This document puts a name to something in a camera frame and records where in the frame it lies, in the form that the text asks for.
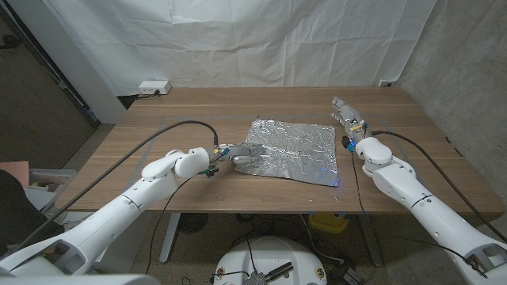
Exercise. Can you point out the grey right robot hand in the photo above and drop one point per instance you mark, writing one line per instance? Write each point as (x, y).
(350, 118)

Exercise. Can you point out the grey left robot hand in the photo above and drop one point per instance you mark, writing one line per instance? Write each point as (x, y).
(241, 150)

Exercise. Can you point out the crinkled aluminum foil sheet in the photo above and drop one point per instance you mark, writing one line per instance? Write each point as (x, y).
(297, 152)

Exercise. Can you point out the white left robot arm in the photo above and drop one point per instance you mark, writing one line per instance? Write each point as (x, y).
(119, 213)

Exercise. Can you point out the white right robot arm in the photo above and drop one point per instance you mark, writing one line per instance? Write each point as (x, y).
(428, 206)

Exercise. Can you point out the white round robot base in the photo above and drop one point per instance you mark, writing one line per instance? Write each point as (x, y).
(273, 253)

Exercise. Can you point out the black round floor fan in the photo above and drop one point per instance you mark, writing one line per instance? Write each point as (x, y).
(194, 222)

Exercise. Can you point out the white creased backdrop sheet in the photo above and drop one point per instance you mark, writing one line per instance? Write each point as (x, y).
(245, 43)

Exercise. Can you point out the yellow object under table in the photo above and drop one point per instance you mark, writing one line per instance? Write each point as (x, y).
(328, 223)

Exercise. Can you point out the white power strip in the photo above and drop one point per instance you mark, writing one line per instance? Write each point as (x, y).
(154, 86)

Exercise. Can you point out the white table leg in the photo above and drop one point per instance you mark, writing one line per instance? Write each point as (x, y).
(170, 237)

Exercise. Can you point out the grey table leg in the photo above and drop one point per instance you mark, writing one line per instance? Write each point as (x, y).
(372, 241)

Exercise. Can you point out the black tool on base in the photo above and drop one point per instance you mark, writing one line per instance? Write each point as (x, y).
(277, 271)

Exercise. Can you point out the clear plastic storage bin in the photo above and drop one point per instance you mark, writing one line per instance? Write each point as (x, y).
(53, 178)

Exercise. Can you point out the person in dark clothing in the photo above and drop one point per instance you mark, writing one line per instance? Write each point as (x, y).
(20, 217)

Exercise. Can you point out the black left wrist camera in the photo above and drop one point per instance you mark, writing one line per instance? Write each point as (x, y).
(210, 171)

